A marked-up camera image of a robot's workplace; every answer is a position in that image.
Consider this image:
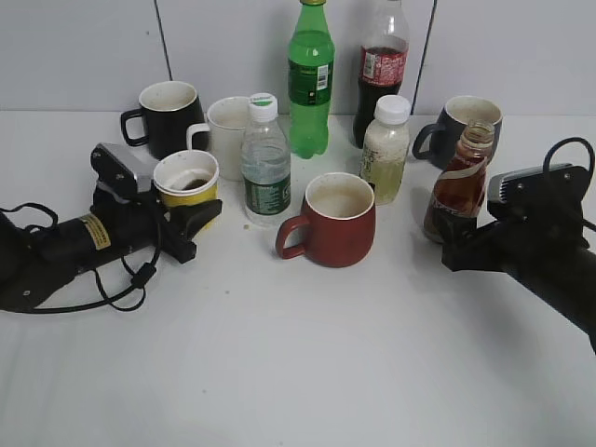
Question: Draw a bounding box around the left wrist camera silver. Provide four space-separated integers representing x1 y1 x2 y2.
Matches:
90 142 153 204

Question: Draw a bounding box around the dark blue ceramic mug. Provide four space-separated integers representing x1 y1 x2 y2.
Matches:
412 95 503 169

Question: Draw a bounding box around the clear water bottle green label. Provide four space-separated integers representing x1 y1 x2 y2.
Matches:
240 92 291 227

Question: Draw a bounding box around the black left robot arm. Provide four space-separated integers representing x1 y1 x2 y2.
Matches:
1 187 223 315

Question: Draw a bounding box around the coffee bottle brown liquid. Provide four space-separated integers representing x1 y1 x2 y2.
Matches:
423 120 494 244

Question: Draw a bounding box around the red ceramic mug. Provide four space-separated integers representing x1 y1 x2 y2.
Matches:
275 172 376 268

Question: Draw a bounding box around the black right camera cable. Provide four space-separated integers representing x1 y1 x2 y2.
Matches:
542 136 596 171

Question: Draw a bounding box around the green soda bottle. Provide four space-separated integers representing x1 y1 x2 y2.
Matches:
288 1 335 159

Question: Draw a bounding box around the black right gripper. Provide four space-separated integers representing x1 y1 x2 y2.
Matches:
440 168 589 272

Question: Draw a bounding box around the pale juice bottle white cap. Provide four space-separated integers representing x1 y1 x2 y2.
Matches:
359 95 411 206

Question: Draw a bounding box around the black ceramic mug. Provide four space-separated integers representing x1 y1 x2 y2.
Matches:
120 81 205 160

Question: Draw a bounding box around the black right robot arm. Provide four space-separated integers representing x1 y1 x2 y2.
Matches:
433 163 595 339

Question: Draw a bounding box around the cola bottle red label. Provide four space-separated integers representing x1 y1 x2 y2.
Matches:
353 1 410 148

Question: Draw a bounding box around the yellow paper cup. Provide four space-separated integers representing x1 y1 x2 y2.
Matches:
153 150 220 209

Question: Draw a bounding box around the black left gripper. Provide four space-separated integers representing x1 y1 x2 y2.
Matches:
55 183 224 271

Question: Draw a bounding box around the white ceramic mug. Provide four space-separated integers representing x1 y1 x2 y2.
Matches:
186 96 250 182

